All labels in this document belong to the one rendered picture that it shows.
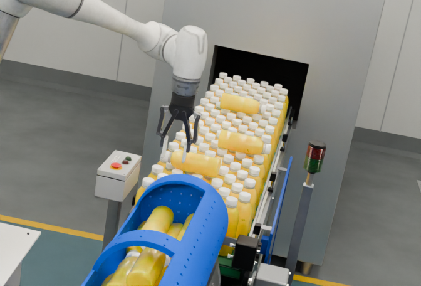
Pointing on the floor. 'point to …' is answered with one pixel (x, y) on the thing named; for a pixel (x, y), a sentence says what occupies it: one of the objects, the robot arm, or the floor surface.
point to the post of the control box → (111, 222)
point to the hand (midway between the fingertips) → (174, 150)
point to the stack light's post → (298, 229)
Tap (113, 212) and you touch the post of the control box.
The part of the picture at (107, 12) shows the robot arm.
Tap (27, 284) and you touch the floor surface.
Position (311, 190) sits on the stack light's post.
